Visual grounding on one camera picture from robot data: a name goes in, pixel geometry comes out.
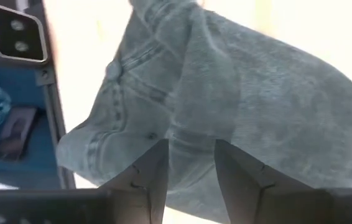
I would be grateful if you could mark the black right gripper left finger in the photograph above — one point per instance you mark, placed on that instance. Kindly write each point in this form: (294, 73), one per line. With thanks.
(145, 186)

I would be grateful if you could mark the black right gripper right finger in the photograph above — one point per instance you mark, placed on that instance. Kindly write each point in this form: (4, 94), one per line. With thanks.
(250, 193)

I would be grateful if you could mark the grey fabric cap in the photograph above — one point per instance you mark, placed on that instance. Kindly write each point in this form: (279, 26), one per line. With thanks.
(257, 109)

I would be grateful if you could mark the dark flat object in bin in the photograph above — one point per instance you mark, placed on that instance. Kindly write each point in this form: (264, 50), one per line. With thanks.
(15, 133)

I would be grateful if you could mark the blue bin under table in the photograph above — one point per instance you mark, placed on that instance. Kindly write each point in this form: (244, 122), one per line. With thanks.
(23, 87)

